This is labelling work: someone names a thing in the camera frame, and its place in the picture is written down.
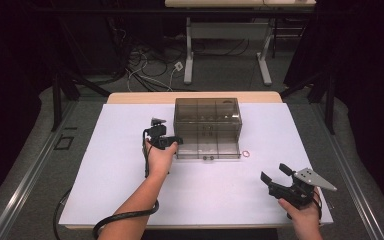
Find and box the dark curtain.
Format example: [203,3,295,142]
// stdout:
[0,0,128,214]
[283,0,384,214]

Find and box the aluminium floor rail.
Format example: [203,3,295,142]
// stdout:
[0,99,78,240]
[313,103,384,240]

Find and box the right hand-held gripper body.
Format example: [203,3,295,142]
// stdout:
[268,167,338,211]

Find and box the white table mat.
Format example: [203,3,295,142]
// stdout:
[58,102,334,227]

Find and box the smoky clear plastic drawer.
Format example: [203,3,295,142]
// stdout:
[173,122,243,132]
[174,130,242,138]
[175,134,242,161]

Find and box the bundle of floor cables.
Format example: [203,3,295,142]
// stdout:
[123,44,189,93]

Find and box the white metal frame desk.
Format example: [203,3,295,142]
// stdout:
[164,0,317,86]

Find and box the person's left hand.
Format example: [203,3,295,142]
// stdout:
[142,141,180,180]

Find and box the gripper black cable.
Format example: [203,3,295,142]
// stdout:
[92,129,160,240]
[313,190,324,220]

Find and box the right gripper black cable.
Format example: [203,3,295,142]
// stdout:
[313,190,324,220]

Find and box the light wooden table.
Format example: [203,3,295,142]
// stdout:
[64,91,328,231]

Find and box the person's right hand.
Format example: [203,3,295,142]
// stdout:
[277,196,323,234]

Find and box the black cable at table edge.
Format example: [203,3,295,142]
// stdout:
[52,188,73,240]

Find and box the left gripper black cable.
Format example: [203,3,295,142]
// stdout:
[92,129,160,240]

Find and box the smoky clear drawer cabinet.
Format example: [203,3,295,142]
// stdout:
[173,97,243,144]

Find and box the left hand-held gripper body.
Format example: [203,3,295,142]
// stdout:
[145,117,174,150]

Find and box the black metal stand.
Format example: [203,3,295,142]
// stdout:
[50,71,112,133]
[279,71,336,135]

